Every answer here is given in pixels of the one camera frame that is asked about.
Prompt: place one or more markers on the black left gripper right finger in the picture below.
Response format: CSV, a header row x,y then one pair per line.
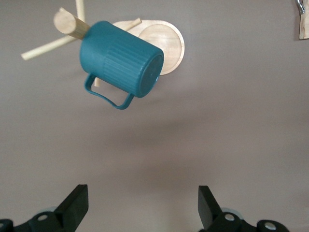
x,y
217,222

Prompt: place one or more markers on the brown table cover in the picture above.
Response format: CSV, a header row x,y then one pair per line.
x,y
217,120

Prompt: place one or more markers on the teal ribbed plastic cup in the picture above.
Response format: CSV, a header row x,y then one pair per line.
x,y
116,58

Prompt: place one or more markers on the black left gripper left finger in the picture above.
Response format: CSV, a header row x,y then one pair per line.
x,y
65,220

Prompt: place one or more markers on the wooden cup rack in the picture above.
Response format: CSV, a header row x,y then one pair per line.
x,y
169,41

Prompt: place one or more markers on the bamboo cutting board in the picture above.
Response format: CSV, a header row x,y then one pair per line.
x,y
304,26

